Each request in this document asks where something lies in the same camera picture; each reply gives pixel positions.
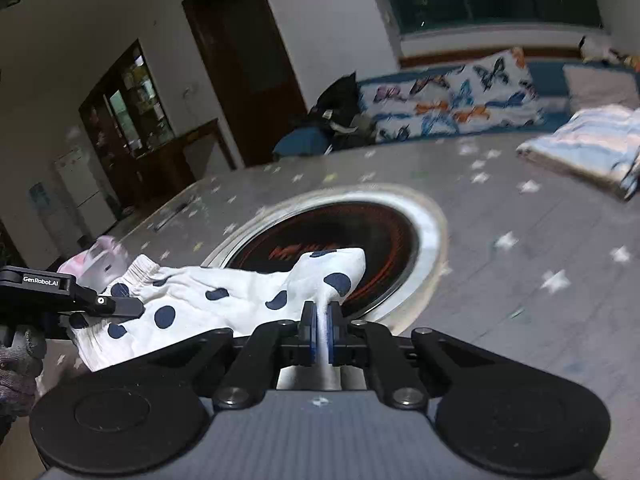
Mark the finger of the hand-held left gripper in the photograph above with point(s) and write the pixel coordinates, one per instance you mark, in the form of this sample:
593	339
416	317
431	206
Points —
117	306

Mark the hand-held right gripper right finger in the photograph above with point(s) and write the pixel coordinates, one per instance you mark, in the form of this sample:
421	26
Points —
334	334

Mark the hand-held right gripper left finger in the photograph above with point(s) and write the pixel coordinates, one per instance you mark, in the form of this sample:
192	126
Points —
309	334

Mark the white navy polka dot pants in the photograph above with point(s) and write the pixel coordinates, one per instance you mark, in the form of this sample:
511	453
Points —
240	292

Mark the folded striped clothes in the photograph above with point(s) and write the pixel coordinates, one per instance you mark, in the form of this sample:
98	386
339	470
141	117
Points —
590	142

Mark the person's left hand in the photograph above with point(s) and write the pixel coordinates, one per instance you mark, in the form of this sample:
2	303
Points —
17	365

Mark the pink white cloth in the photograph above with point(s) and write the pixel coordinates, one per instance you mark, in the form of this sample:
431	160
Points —
100	262

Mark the round black induction cooker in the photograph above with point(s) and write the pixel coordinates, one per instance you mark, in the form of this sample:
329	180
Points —
345	240

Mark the white refrigerator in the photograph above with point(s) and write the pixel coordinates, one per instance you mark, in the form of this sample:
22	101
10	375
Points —
82	195

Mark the dark wooden glass cabinet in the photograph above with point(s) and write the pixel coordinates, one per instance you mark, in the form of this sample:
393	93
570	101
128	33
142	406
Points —
135	125

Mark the grey star print tablecloth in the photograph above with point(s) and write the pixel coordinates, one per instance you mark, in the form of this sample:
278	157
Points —
525	280

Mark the black bag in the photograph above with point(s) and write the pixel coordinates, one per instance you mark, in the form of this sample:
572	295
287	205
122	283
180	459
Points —
337	110

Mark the butterfly pattern pillow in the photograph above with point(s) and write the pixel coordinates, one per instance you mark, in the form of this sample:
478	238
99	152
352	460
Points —
450	95

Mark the dark wooden door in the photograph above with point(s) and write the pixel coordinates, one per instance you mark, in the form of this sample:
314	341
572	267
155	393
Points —
245	60

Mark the blue sofa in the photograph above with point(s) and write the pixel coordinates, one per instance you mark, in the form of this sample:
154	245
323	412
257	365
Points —
547	82

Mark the grey cushion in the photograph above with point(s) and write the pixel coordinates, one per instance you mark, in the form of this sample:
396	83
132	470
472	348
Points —
597	85

